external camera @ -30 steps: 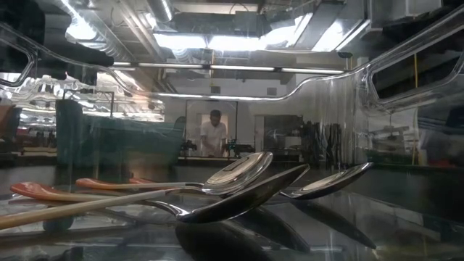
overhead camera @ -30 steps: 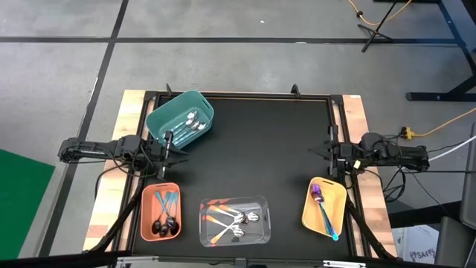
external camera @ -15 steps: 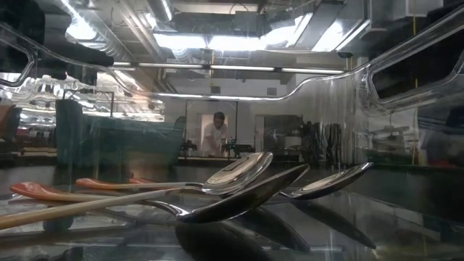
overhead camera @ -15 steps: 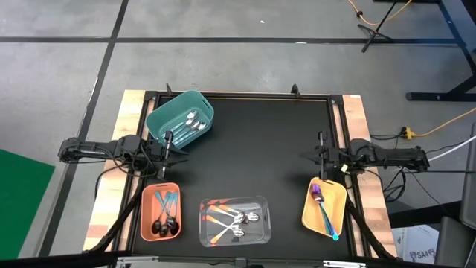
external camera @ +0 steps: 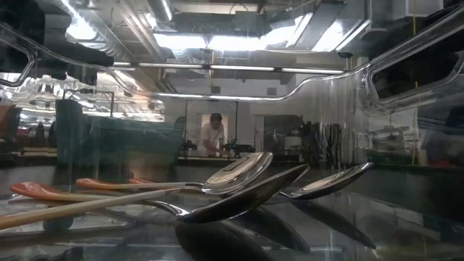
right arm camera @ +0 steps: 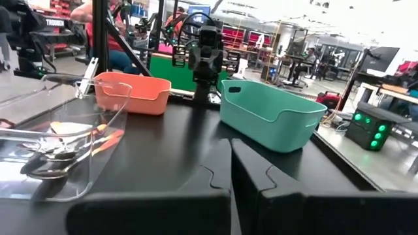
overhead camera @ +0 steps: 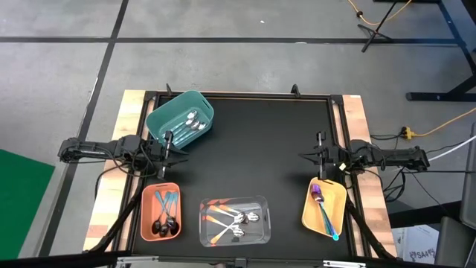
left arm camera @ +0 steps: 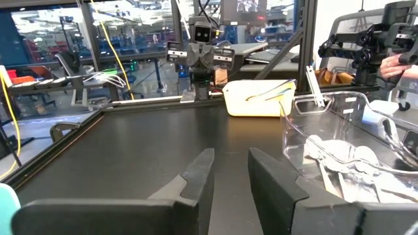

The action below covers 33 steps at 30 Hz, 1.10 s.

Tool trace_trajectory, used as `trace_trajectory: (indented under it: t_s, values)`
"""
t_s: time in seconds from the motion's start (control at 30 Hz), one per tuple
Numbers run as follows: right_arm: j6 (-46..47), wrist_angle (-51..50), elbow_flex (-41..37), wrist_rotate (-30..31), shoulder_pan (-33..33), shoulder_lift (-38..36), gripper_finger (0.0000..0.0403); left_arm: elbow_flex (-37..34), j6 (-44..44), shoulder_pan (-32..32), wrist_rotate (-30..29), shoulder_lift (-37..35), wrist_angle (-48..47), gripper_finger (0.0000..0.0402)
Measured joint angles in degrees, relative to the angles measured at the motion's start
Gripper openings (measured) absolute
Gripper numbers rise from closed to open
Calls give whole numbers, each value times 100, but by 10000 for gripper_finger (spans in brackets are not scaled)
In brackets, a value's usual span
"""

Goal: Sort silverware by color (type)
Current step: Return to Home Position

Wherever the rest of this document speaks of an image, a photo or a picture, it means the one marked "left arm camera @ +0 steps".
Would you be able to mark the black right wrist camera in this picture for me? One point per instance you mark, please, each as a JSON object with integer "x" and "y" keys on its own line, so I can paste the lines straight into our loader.
{"x": 202, "y": 32}

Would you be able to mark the dark monitor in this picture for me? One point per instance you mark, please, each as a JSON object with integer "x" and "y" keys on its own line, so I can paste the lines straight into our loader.
{"x": 243, "y": 11}

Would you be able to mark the silver metal bracket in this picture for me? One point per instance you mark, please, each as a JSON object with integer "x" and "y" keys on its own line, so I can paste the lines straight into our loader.
{"x": 314, "y": 85}

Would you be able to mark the black office chair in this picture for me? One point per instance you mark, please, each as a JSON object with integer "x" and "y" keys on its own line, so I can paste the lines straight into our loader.
{"x": 70, "y": 62}

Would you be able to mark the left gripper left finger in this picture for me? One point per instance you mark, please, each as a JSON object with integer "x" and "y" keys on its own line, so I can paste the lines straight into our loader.
{"x": 114, "y": 217}

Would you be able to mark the person's forearm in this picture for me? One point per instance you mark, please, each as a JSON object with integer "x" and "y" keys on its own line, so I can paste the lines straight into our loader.
{"x": 411, "y": 72}

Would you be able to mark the grey desk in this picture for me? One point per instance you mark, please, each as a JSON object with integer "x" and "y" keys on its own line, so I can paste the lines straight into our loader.
{"x": 261, "y": 67}

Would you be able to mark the red storage bin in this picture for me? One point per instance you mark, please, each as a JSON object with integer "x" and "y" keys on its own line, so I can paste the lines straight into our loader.
{"x": 19, "y": 78}

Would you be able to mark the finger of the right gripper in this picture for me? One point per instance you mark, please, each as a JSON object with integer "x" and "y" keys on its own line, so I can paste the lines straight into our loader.
{"x": 176, "y": 52}
{"x": 224, "y": 58}

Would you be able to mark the yellow plastic bin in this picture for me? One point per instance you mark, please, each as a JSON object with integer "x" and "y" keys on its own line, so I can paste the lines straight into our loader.
{"x": 248, "y": 107}

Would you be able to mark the black tripod stand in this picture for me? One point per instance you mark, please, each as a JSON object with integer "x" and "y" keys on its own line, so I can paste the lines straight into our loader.
{"x": 8, "y": 143}

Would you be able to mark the small black frame bracket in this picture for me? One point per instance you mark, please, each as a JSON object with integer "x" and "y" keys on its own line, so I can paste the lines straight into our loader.
{"x": 62, "y": 129}

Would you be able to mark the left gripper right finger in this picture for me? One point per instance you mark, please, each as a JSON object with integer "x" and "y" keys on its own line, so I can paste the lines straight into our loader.
{"x": 294, "y": 215}

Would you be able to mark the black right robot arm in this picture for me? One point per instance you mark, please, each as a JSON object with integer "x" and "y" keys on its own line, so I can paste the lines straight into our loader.
{"x": 202, "y": 85}

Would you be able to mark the clear plastic bin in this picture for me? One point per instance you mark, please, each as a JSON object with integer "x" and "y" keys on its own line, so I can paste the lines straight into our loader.
{"x": 294, "y": 137}

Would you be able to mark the iridescent rainbow spoon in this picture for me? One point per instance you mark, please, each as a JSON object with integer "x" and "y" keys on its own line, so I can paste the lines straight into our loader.
{"x": 271, "y": 89}
{"x": 281, "y": 93}

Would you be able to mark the person's hand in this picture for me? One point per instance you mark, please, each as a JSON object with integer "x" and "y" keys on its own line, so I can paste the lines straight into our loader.
{"x": 392, "y": 67}

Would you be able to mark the black keyboard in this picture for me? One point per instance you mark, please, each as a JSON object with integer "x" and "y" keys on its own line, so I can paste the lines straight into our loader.
{"x": 269, "y": 56}

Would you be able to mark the brown cardboard piece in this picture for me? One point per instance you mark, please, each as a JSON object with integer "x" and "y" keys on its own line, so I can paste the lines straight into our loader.
{"x": 333, "y": 76}

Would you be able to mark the teal plastic bin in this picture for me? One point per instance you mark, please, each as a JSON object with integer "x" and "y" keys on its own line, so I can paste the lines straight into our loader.
{"x": 7, "y": 209}

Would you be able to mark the black support strut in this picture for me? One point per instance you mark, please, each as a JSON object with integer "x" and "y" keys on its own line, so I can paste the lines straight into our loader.
{"x": 281, "y": 53}

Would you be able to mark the black metal table frame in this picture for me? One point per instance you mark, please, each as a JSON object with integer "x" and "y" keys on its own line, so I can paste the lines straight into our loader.
{"x": 49, "y": 153}

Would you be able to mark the black vertical frame post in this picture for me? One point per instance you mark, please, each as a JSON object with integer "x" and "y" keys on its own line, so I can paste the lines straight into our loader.
{"x": 311, "y": 39}

